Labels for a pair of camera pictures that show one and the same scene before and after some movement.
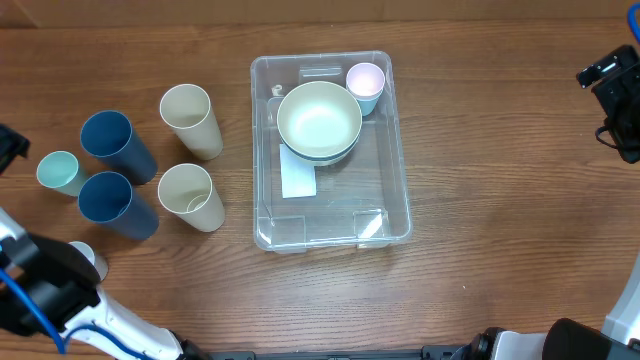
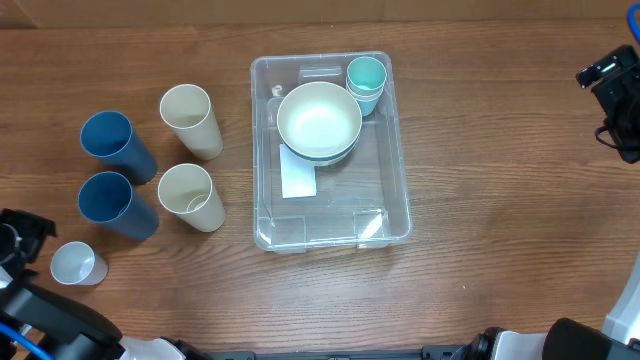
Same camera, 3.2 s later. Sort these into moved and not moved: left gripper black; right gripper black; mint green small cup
Moved: left gripper black; mint green small cup
Not moved: right gripper black
